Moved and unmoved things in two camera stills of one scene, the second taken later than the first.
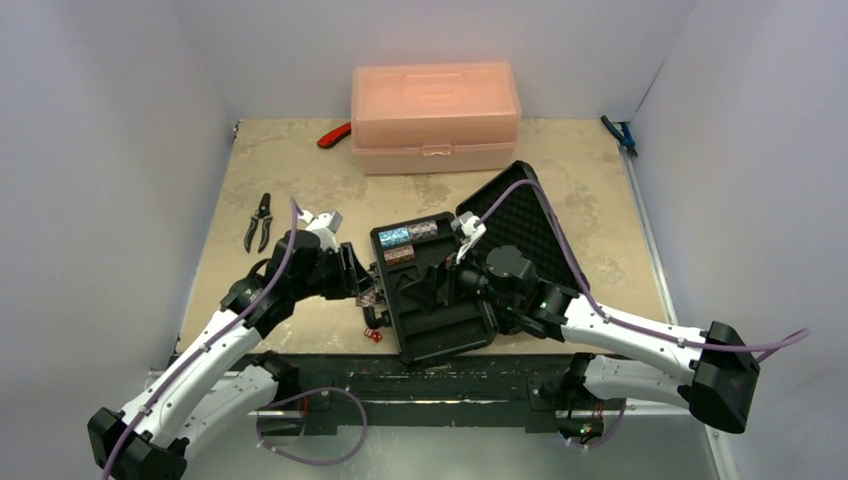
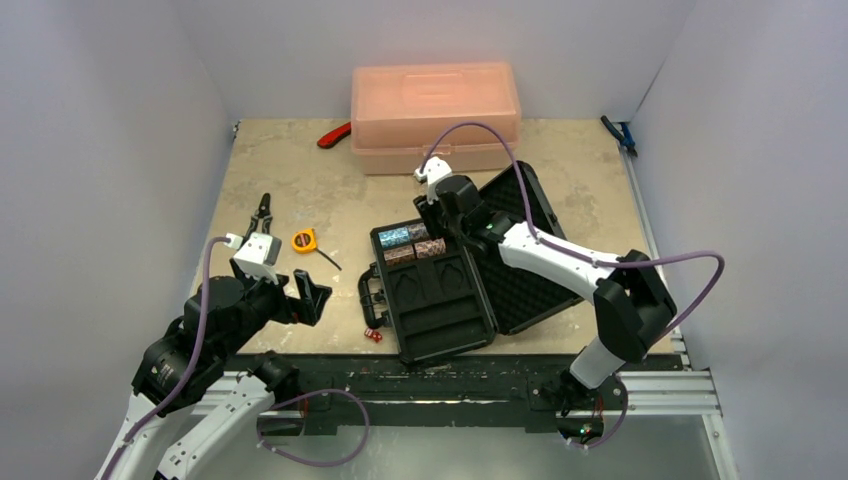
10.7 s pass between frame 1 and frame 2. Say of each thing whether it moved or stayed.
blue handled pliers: stayed
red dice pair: stayed
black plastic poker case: stayed
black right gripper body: moved
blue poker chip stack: stayed
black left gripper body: moved
